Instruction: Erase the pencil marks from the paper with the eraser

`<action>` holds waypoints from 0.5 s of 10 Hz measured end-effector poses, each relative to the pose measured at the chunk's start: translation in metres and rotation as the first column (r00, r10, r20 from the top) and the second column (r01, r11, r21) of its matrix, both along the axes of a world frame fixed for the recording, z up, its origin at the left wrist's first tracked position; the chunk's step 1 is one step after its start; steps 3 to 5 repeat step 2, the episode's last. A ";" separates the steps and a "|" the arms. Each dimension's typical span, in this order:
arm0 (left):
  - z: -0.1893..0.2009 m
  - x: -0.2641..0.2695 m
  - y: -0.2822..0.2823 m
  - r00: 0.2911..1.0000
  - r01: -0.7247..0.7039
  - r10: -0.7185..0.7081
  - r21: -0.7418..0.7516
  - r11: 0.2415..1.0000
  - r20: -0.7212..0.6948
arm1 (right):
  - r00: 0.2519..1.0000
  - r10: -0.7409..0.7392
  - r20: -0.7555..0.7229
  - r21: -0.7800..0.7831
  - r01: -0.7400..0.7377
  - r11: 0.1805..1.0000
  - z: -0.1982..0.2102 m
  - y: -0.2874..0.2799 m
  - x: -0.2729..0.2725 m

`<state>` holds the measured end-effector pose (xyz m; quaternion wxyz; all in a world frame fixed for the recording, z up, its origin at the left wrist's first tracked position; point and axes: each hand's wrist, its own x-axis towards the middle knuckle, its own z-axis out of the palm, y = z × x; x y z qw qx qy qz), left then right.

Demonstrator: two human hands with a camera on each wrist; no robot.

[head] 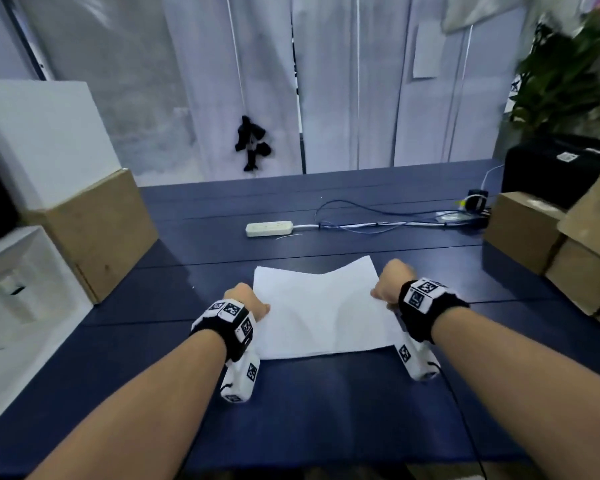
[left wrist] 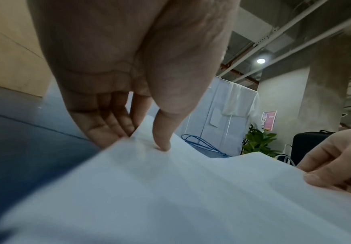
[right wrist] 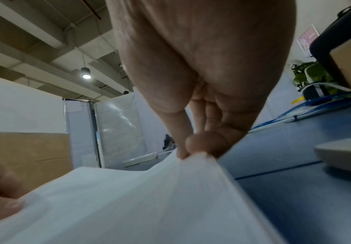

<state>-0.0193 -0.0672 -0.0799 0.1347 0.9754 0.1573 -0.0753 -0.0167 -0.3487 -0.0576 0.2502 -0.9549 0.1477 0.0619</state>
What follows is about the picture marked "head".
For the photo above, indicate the person's right hand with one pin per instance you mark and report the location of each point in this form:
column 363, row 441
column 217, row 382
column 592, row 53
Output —
column 394, row 282

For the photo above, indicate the person's left hand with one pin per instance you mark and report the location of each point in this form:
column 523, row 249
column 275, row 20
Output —
column 245, row 298

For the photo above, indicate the person's left thumb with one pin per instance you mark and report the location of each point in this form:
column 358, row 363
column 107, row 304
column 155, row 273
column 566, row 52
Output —
column 261, row 309

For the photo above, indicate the person's right thumb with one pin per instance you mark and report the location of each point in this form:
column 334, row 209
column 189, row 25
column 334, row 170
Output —
column 377, row 294

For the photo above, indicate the white paper sheet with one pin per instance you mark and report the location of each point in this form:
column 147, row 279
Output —
column 325, row 309

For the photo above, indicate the person's left forearm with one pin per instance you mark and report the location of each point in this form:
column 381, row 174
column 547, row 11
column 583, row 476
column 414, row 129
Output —
column 140, row 414

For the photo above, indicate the person's right forearm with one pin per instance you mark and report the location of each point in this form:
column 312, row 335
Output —
column 535, row 389

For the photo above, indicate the white power strip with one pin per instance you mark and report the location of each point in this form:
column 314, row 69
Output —
column 269, row 228

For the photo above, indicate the black charger block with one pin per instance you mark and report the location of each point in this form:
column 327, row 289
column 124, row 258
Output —
column 478, row 200

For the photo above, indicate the small brown cardboard box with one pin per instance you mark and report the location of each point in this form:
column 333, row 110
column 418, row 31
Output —
column 522, row 229

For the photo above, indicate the large brown cardboard box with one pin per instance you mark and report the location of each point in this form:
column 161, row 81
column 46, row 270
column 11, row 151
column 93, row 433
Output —
column 95, row 234

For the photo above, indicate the black box with white label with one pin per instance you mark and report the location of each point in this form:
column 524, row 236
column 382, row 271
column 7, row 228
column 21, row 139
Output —
column 545, row 169

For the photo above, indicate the brown cardboard box open flap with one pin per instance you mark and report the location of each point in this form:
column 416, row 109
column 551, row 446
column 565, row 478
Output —
column 587, row 254

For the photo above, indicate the white foam tray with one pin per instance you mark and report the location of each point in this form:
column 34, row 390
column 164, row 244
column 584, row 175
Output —
column 25, row 309

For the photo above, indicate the white paper note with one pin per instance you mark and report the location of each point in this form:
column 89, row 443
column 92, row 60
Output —
column 429, row 49

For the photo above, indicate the white foam box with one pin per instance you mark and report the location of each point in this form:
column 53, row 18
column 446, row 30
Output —
column 45, row 139

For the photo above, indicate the green potted plant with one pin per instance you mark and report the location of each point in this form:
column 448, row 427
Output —
column 560, row 79

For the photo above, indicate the black wrist camera with markers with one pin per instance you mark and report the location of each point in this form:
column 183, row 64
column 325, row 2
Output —
column 422, row 307
column 232, row 329

